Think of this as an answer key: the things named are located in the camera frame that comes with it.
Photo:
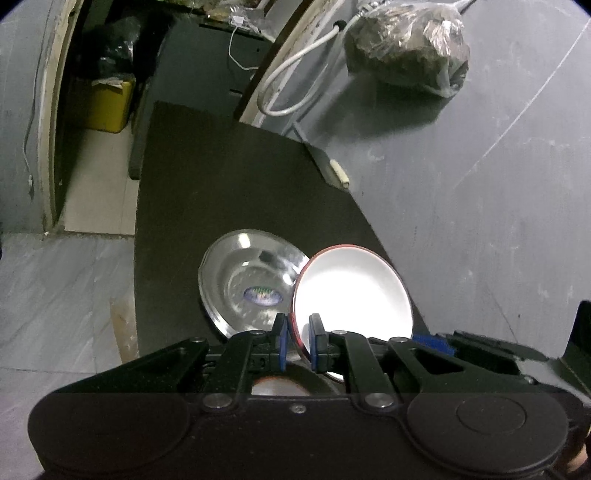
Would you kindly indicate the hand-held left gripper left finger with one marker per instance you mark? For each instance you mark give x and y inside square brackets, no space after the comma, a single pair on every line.
[279,344]

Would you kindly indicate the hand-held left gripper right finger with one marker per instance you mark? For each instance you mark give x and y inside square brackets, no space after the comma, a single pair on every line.
[316,344]

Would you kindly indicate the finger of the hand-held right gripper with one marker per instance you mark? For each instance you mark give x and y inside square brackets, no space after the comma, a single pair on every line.
[433,344]

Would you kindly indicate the white bowl with red rim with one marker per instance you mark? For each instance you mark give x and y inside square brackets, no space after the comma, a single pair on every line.
[351,295]

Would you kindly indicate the stainless steel plate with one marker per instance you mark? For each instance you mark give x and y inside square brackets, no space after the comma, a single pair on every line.
[240,277]

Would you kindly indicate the small white cylinder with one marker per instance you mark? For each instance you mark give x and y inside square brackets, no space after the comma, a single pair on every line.
[340,174]

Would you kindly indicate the dark grey cabinet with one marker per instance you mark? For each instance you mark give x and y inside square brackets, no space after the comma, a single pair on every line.
[198,69]

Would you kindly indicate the yellow bin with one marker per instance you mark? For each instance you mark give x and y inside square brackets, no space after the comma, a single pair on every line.
[108,108]

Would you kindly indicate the plastic bag of dark contents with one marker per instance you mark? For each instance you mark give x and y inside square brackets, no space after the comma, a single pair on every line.
[406,46]

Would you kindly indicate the black garbage bag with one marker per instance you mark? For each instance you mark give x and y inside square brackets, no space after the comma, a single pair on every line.
[115,46]

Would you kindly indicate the cluttered storage shelf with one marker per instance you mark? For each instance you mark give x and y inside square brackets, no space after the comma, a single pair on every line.
[217,9]

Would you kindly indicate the wooden door frame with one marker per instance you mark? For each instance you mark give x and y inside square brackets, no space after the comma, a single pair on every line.
[46,138]

